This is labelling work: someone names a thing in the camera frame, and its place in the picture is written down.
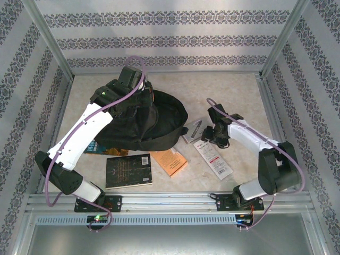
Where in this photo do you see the grey pen box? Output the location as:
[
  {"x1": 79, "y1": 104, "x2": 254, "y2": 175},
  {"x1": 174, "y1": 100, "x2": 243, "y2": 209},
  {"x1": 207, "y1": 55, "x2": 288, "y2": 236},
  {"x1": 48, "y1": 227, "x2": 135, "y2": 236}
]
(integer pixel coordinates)
[{"x1": 182, "y1": 119, "x2": 210, "y2": 146}]

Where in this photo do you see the white plastic stationery packet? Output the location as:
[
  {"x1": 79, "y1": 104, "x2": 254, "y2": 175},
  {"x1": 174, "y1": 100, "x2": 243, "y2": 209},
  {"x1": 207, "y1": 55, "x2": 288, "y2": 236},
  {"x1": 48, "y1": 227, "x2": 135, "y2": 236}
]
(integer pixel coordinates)
[{"x1": 192, "y1": 140, "x2": 234, "y2": 181}]

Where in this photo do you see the black backpack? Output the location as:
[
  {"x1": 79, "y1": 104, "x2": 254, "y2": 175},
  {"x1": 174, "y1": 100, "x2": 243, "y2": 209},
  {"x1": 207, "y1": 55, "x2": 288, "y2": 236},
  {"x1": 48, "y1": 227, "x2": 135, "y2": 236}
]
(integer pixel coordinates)
[{"x1": 95, "y1": 87, "x2": 190, "y2": 152}]

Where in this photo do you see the orange cover paperback book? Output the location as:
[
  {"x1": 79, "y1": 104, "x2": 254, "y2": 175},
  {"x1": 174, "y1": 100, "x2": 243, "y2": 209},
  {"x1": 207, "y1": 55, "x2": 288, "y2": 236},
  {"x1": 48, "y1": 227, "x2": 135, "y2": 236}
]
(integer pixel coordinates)
[{"x1": 150, "y1": 148, "x2": 189, "y2": 179}]

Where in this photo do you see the brown gold cover book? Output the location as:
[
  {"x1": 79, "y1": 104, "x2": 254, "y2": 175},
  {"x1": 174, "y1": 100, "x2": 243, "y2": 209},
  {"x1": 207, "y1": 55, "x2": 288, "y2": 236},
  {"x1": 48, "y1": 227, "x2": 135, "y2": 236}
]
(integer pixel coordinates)
[{"x1": 83, "y1": 140, "x2": 130, "y2": 158}]

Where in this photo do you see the black cover book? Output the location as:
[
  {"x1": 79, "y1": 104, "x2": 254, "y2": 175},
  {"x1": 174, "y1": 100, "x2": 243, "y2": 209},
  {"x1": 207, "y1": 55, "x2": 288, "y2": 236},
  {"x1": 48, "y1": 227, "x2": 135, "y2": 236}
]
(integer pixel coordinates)
[{"x1": 105, "y1": 154, "x2": 154, "y2": 190}]

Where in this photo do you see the grey metal sheet panel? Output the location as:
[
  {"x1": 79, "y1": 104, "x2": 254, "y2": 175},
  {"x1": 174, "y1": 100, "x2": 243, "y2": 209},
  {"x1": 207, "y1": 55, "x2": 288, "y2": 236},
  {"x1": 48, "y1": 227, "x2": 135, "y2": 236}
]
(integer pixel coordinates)
[{"x1": 26, "y1": 225, "x2": 326, "y2": 255}]

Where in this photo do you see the aluminium back rail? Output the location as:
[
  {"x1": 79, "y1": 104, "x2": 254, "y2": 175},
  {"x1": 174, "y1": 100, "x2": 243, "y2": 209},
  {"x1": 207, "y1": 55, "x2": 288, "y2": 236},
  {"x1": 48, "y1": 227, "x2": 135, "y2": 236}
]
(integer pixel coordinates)
[{"x1": 72, "y1": 70, "x2": 264, "y2": 77}]

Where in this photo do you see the aluminium side rail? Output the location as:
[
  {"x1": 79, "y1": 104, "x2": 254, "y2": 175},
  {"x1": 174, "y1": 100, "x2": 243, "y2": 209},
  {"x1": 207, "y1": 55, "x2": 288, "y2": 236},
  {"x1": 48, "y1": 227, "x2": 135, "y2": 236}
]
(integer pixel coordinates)
[
  {"x1": 255, "y1": 73, "x2": 303, "y2": 192},
  {"x1": 36, "y1": 75, "x2": 74, "y2": 194}
]

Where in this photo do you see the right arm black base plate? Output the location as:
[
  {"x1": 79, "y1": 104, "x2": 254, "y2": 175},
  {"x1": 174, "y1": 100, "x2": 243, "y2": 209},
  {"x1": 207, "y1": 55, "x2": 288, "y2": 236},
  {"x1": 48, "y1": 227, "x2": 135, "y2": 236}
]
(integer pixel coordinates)
[{"x1": 215, "y1": 193, "x2": 265, "y2": 213}]

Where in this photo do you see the aluminium mounting rail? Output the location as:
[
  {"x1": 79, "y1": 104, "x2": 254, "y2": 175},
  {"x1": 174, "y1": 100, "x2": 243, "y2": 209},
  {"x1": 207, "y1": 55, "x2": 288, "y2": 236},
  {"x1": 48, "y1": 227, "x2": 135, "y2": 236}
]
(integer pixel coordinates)
[{"x1": 26, "y1": 192, "x2": 311, "y2": 213}]

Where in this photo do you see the aluminium frame post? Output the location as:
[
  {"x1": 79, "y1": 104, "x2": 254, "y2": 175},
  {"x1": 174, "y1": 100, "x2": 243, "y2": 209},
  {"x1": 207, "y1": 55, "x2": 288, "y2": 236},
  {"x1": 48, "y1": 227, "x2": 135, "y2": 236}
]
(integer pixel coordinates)
[
  {"x1": 260, "y1": 0, "x2": 311, "y2": 79},
  {"x1": 21, "y1": 0, "x2": 74, "y2": 80}
]

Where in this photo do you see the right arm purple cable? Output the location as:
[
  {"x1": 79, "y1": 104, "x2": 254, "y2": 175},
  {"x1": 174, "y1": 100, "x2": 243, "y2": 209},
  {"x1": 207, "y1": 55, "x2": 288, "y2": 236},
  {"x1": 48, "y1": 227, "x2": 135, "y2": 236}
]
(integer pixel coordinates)
[{"x1": 206, "y1": 98, "x2": 305, "y2": 232}]

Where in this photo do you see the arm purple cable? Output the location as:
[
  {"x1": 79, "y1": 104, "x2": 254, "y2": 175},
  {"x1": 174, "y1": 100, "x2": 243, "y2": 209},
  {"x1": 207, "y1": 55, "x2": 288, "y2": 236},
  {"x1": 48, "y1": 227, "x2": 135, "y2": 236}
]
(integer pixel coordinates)
[
  {"x1": 45, "y1": 55, "x2": 147, "y2": 233},
  {"x1": 206, "y1": 98, "x2": 305, "y2": 232}
]

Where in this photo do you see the slotted grey cable duct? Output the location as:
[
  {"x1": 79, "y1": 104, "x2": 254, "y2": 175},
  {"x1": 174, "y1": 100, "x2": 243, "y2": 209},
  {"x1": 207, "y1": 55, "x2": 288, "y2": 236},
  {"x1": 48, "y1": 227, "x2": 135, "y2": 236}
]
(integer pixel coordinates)
[{"x1": 34, "y1": 214, "x2": 239, "y2": 226}]

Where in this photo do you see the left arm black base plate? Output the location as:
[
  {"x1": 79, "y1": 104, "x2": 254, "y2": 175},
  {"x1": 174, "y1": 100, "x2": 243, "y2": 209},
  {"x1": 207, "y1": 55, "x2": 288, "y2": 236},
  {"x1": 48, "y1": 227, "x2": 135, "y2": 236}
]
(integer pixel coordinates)
[{"x1": 74, "y1": 195, "x2": 123, "y2": 213}]

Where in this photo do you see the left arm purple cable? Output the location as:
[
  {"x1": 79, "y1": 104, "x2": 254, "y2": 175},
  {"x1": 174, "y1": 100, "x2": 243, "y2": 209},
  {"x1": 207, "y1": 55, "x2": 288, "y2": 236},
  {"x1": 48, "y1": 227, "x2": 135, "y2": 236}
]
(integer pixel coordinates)
[{"x1": 45, "y1": 55, "x2": 147, "y2": 233}]

